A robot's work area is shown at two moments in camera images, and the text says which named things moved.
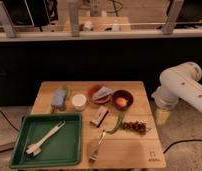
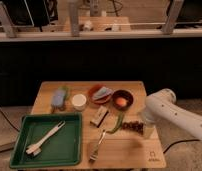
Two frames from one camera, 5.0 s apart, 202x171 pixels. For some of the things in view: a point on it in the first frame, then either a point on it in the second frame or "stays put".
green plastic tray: (61, 148) stays put
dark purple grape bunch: (138, 126) stays put
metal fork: (94, 152) stays put
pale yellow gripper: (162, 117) -> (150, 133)
